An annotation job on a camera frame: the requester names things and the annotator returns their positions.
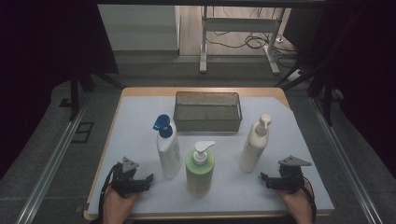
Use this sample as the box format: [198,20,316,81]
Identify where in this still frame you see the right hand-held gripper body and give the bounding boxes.
[277,155,313,193]

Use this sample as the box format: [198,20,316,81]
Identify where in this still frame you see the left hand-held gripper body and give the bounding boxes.
[110,156,149,199]

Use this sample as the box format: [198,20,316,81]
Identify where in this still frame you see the cream white pump bottle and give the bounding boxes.
[238,113,273,173]

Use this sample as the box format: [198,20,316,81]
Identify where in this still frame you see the white bottle with blue pump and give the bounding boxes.
[152,114,182,180]

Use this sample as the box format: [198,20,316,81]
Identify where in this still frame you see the green pump bottle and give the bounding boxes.
[185,140,217,198]

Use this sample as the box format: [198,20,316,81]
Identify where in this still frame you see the grey metal mesh basket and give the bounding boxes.
[173,91,243,133]

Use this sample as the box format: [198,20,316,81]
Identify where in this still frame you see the person's left hand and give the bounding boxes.
[102,186,140,217]

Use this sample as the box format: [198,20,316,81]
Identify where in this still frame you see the person's right hand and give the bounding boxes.
[277,180,314,217]

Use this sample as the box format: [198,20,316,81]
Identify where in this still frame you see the black stand legs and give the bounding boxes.
[274,60,334,127]
[69,63,123,122]

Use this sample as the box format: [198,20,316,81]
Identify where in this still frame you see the white power strip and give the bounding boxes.
[287,69,304,82]

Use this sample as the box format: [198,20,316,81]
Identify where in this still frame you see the dark curtain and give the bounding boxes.
[283,0,396,180]
[0,0,120,180]

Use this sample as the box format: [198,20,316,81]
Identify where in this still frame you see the white cabinet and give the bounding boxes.
[97,4,181,51]

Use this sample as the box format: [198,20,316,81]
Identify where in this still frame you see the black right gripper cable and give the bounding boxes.
[301,176,318,224]

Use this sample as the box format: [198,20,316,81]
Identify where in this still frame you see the aluminium floor rail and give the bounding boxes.
[15,92,92,224]
[309,96,383,224]

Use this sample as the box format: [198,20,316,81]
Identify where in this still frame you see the black floor cables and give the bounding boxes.
[205,7,301,68]

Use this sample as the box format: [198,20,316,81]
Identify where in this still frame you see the white metal desk frame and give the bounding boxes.
[199,6,286,76]

